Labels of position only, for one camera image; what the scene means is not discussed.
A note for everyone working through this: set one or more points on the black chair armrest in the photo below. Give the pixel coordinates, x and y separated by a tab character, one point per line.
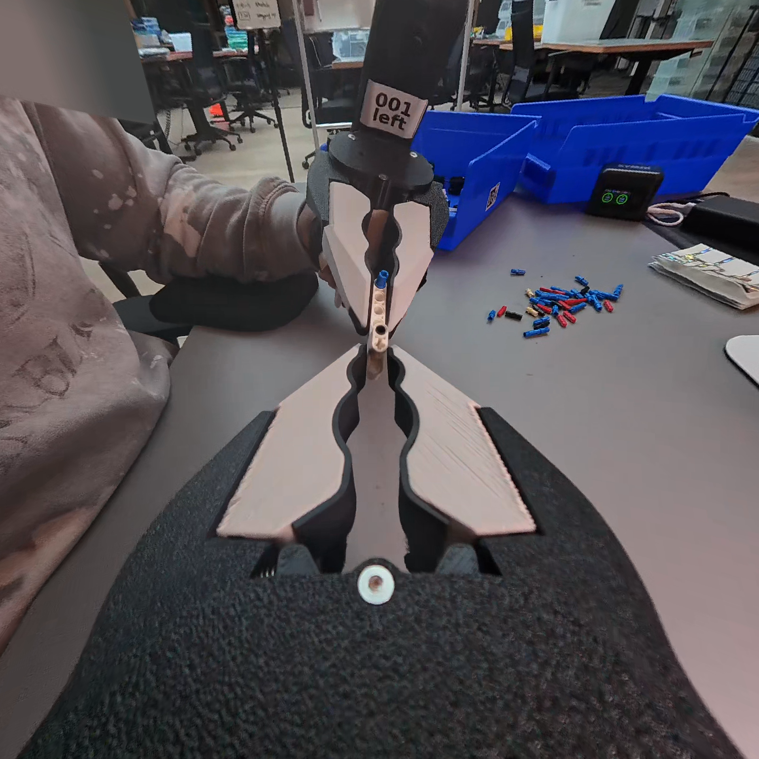
237	308

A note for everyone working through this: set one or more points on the pile of small brick pins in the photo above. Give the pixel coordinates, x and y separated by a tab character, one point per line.
563	302

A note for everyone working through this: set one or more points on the paper flip chart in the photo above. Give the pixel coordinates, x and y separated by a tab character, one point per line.
255	15

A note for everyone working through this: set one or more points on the white brick beam with holes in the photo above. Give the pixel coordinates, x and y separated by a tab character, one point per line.
373	356

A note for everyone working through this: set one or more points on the person's torso in grey sweatshirt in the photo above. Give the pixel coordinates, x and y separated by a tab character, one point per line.
59	356

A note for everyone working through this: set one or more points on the long blue plastic bin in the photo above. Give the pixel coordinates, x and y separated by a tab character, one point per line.
640	148

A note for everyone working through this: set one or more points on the blue brick pin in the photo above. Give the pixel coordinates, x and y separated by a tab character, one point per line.
382	277

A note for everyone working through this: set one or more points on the grey desk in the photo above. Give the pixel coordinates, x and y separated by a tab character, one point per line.
563	415

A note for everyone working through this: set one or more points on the wooden table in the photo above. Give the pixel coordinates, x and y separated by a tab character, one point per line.
593	46

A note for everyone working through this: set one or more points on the open blue plastic bin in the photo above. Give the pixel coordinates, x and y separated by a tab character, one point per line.
504	172

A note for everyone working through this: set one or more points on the stack of paper booklets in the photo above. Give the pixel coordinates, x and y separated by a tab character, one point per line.
711	278

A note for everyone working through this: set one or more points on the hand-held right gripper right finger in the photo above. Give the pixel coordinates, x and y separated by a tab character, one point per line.
462	474

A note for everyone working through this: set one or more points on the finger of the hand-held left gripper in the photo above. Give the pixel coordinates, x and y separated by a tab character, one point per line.
415	249
344	249

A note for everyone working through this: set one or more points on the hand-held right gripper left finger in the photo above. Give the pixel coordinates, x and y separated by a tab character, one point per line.
284	474

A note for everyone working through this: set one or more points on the person's left forearm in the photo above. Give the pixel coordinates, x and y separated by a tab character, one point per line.
225	219

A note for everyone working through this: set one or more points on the black flat box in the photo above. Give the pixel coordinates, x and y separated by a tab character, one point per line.
723	219

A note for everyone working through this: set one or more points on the black power bank with display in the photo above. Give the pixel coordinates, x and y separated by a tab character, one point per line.
628	178

